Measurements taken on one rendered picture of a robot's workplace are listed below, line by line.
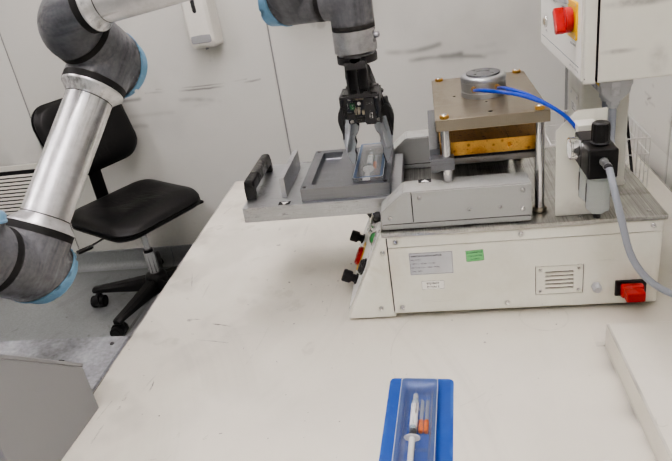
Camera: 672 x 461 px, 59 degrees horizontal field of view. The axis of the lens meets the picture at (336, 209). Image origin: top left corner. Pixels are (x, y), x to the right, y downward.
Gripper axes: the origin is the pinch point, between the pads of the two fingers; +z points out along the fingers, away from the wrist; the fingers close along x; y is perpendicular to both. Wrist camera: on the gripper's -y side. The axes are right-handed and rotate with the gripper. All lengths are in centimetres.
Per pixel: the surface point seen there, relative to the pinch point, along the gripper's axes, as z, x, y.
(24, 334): 101, -172, -87
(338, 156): 2.6, -7.7, -8.4
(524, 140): -4.0, 27.0, 10.2
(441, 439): 26, 10, 46
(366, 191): 3.0, -0.4, 10.0
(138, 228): 54, -105, -89
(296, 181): 4.0, -15.5, -0.2
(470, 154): -2.3, 18.1, 9.9
